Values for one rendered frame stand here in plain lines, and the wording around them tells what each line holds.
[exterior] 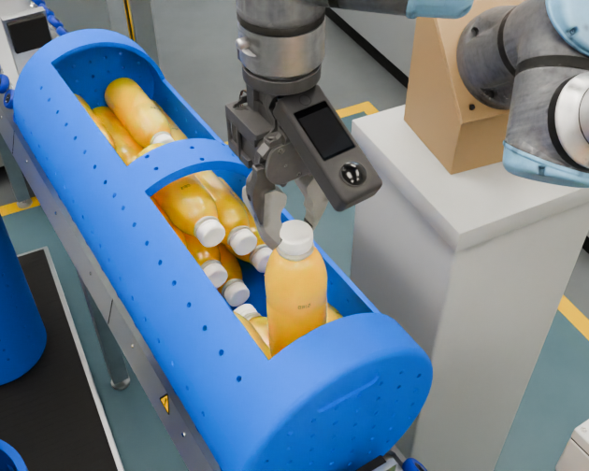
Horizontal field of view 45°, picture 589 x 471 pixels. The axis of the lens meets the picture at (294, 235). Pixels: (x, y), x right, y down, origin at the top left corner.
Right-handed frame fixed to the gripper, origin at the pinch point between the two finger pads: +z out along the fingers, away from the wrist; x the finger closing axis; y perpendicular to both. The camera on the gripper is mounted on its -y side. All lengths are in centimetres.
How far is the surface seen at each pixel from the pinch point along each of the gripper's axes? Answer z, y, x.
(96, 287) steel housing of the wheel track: 47, 48, 13
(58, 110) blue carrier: 14, 58, 10
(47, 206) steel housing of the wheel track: 48, 77, 14
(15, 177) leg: 118, 186, 8
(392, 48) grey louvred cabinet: 117, 184, -169
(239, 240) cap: 21.3, 21.9, -4.1
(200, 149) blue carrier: 10.9, 32.2, -3.8
